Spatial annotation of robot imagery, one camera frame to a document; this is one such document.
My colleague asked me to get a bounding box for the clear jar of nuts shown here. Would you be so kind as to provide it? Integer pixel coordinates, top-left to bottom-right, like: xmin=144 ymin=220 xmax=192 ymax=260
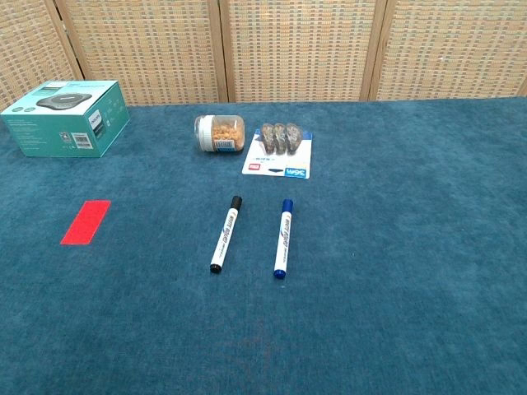
xmin=194 ymin=114 xmax=247 ymax=155

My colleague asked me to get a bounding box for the blue carpet table cover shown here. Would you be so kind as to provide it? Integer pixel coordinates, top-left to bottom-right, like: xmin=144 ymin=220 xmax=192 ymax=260
xmin=0 ymin=96 xmax=527 ymax=395

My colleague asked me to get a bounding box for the teal speaker product box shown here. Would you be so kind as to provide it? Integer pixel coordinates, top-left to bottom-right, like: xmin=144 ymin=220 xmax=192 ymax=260
xmin=0 ymin=80 xmax=131 ymax=159

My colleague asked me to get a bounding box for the black whiteboard marker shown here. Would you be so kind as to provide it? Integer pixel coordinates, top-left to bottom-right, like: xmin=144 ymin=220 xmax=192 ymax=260
xmin=209 ymin=195 xmax=244 ymax=275

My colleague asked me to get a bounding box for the blue whiteboard marker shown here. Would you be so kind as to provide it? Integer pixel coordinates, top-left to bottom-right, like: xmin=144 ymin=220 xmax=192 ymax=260
xmin=273 ymin=198 xmax=295 ymax=279

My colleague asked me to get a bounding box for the red tape strip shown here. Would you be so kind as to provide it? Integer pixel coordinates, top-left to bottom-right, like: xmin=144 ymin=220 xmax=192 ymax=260
xmin=59 ymin=199 xmax=112 ymax=246

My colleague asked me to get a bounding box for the correction tape blister pack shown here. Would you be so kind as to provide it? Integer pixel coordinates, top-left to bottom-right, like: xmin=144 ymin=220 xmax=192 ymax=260
xmin=241 ymin=122 xmax=316 ymax=181

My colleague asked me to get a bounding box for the woven rattan folding screen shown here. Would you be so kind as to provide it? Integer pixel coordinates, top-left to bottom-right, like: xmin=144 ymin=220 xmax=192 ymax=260
xmin=0 ymin=0 xmax=527 ymax=112

